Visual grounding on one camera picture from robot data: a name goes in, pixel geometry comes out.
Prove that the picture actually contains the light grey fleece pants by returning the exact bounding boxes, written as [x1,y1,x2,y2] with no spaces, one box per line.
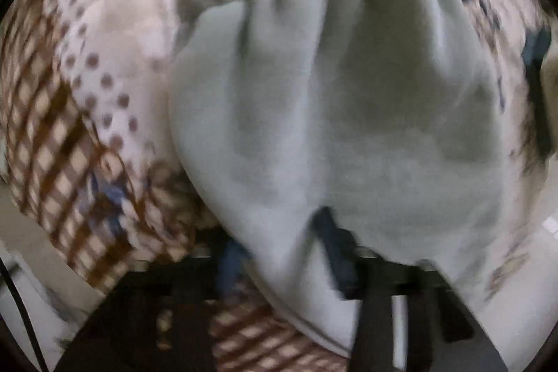
[169,0,503,356]

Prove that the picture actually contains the floral patterned bed blanket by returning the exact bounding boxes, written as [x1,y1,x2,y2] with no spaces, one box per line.
[1,0,557,371]

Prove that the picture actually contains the dark teal folded cloth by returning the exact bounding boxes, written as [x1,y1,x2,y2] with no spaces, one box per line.
[521,26,553,160]

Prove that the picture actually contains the black cable at left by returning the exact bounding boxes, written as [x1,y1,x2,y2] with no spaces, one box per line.
[0,256,50,372]

